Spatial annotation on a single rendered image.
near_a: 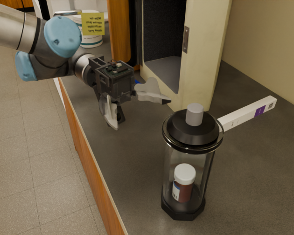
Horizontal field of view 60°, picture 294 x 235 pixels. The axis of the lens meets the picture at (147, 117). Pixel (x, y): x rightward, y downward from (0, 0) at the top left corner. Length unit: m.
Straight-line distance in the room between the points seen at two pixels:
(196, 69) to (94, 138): 0.36
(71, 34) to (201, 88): 0.43
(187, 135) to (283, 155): 0.43
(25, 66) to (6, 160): 1.63
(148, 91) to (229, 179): 0.30
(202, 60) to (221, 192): 0.36
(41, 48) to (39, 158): 1.64
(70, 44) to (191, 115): 0.28
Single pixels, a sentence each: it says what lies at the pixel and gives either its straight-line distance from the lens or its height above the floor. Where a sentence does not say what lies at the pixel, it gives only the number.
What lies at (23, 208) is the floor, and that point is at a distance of 1.90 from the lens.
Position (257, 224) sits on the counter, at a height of 0.94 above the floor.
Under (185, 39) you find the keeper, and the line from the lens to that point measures 0.72.
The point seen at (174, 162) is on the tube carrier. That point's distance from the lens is 0.47.
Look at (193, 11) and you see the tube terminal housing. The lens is 0.69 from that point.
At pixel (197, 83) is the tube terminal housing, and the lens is 0.79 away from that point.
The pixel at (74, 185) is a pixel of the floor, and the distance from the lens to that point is 1.89.
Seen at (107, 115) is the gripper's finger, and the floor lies 1.13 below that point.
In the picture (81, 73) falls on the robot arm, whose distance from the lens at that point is 0.67.
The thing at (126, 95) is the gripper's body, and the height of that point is 1.13.
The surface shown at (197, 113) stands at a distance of 0.43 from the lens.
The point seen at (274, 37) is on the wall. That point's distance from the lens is 1.08.
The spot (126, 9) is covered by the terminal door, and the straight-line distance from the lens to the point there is 0.95.
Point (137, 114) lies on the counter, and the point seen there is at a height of 0.94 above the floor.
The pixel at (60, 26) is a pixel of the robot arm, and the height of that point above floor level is 1.29.
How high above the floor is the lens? 1.46
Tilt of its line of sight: 38 degrees down
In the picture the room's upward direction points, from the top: straight up
